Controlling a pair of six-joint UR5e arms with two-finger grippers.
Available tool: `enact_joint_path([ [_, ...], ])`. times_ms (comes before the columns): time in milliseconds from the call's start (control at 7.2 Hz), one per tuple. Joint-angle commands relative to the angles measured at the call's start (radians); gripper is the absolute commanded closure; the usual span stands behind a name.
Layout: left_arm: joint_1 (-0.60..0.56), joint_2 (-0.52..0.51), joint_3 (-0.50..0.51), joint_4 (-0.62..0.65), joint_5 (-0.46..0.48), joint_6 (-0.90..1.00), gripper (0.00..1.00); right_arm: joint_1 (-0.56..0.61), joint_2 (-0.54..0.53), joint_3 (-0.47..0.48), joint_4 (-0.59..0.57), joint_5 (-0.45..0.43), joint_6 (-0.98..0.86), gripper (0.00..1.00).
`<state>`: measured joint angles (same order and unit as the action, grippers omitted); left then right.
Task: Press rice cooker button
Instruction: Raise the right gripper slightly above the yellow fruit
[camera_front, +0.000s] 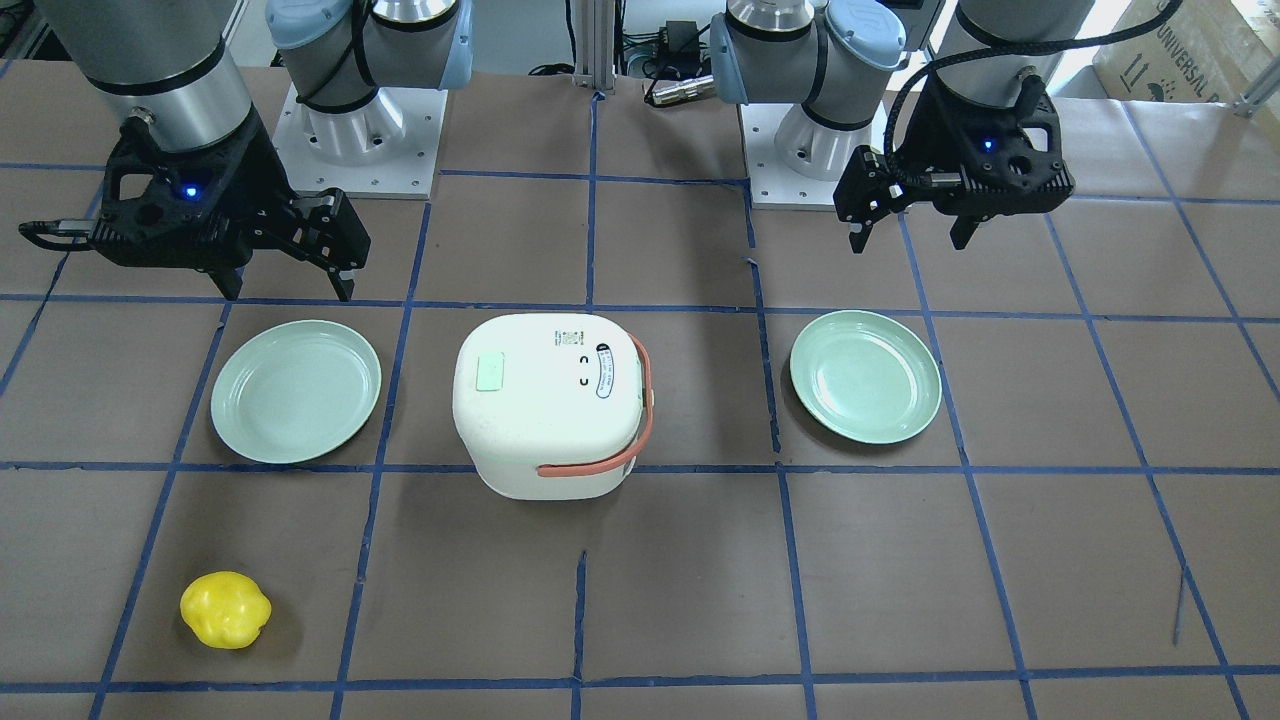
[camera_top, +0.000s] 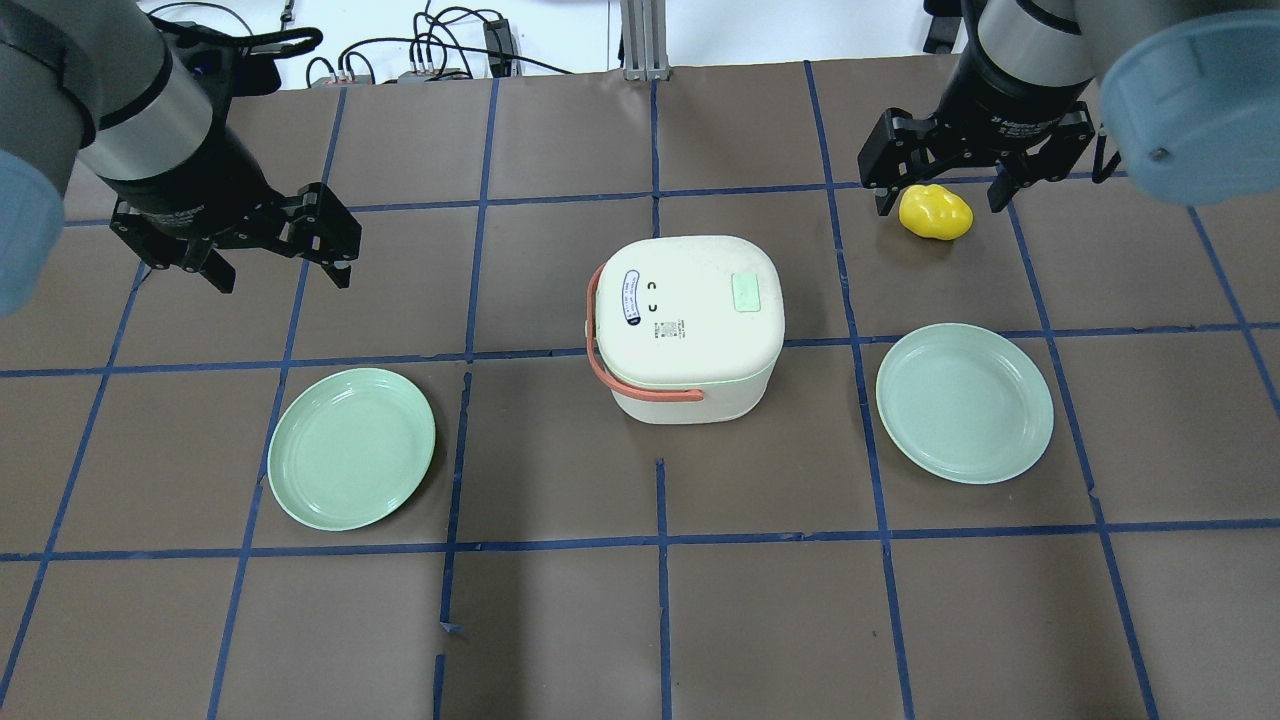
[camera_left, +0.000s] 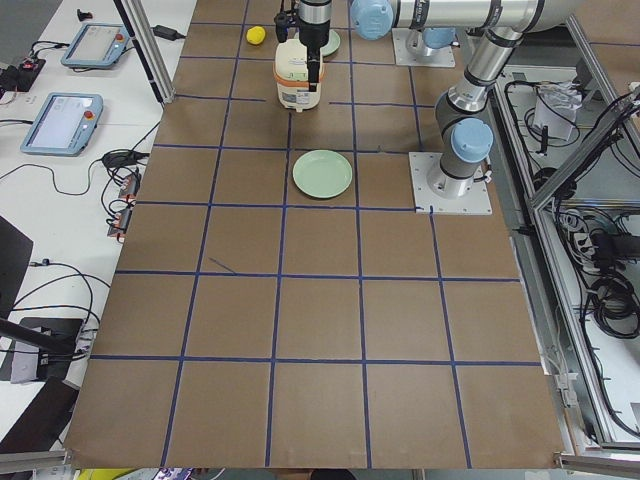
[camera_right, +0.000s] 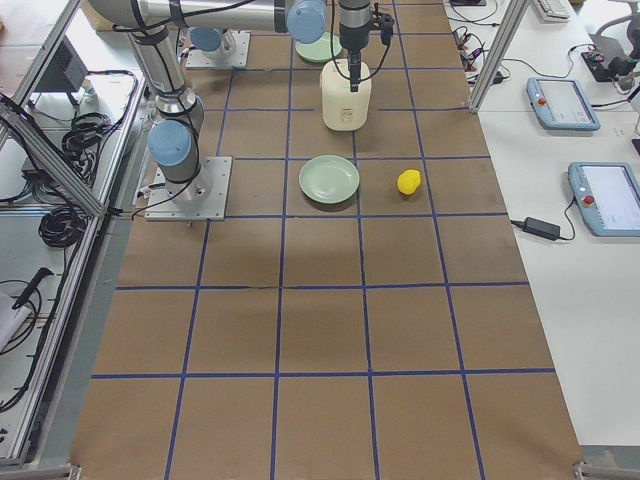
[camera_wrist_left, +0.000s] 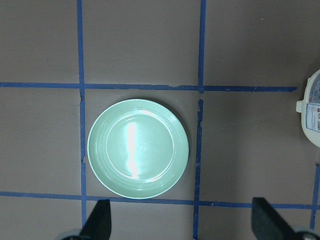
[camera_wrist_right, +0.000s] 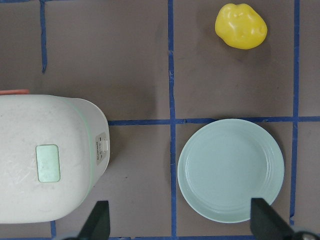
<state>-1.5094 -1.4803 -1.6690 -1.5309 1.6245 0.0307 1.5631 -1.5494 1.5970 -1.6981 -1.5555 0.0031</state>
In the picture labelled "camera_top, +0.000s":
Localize green plate on left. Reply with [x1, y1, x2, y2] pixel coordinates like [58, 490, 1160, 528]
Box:
[266, 366, 436, 532]

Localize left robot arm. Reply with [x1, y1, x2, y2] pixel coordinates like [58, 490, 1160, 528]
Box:
[1, 1, 362, 316]

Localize green plate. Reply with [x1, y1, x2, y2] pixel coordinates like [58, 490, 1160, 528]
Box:
[876, 323, 1055, 486]
[266, 366, 436, 532]

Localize green plate on right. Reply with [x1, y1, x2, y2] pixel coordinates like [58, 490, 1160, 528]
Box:
[876, 323, 1055, 486]

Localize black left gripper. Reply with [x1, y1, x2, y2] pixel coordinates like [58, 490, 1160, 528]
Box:
[109, 182, 362, 293]

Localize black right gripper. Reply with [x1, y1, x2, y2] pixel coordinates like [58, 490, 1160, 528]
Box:
[858, 101, 1096, 217]

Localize black power adapter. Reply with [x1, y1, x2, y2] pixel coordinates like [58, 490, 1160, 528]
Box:
[483, 18, 516, 78]

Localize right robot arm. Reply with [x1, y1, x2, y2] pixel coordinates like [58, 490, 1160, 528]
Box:
[858, 1, 1279, 215]

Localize black cables bundle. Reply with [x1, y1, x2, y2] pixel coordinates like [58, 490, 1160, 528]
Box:
[150, 0, 602, 88]

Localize aluminium frame post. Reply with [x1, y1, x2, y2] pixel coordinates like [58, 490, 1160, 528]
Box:
[620, 0, 671, 82]

